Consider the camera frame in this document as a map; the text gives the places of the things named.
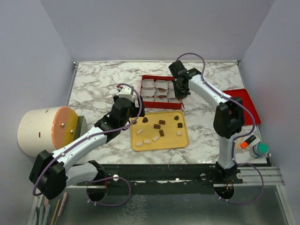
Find pink silicone tongs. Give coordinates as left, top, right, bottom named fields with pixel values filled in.
left=180, top=99, right=185, bottom=112

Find brown bar chocolate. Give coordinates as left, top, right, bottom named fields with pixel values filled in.
left=159, top=130, right=165, bottom=137

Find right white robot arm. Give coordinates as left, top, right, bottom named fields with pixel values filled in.
left=168, top=60, right=245, bottom=183

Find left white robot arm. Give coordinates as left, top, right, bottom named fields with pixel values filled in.
left=29, top=96, right=145, bottom=200

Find dark heart chocolate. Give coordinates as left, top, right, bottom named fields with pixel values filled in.
left=142, top=117, right=148, bottom=123

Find red chocolate box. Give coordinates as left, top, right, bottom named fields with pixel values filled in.
left=140, top=75, right=183, bottom=110

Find white chocolate centre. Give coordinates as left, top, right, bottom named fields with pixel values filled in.
left=152, top=136, right=159, bottom=142

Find white round chocolate bottom-left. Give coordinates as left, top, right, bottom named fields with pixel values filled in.
left=135, top=142, right=143, bottom=147

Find yellow tray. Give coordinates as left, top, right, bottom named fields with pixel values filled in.
left=131, top=111, right=189, bottom=151

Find red box lid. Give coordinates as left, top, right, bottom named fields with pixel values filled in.
left=223, top=89, right=261, bottom=125

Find white cylinder with orange disc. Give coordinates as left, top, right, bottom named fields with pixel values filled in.
left=17, top=106, right=88, bottom=158

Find yellow stick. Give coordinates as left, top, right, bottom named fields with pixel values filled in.
left=235, top=137, right=244, bottom=151

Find orange highlighter marker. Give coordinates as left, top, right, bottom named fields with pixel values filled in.
left=240, top=135, right=256, bottom=149

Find pink stick on floor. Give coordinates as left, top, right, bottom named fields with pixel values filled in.
left=58, top=192, right=68, bottom=217

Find bottle with green cap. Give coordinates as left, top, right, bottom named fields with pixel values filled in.
left=249, top=142, right=269, bottom=158

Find wooden stick on floor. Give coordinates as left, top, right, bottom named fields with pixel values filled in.
left=51, top=199, right=60, bottom=225

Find grey sticks on floor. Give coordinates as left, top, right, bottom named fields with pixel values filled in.
left=35, top=198, right=51, bottom=225

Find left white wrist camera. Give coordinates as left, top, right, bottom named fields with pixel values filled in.
left=118, top=85, right=134, bottom=102

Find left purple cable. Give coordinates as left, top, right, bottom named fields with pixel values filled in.
left=32, top=83, right=144, bottom=207

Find purple cable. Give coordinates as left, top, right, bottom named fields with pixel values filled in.
left=175, top=52, right=265, bottom=206
left=32, top=83, right=144, bottom=207

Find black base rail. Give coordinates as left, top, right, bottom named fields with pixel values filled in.
left=77, top=164, right=242, bottom=195

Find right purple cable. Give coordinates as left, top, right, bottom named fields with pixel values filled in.
left=175, top=52, right=265, bottom=206

